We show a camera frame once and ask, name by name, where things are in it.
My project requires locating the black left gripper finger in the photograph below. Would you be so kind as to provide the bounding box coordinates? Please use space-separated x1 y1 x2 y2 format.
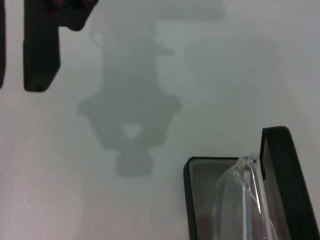
0 0 7 89
23 0 63 93

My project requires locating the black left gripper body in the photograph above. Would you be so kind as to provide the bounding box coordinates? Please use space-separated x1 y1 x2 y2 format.
58 0 100 32

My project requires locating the black glasses case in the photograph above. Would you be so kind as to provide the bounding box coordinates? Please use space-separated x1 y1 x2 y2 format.
182 126 320 240

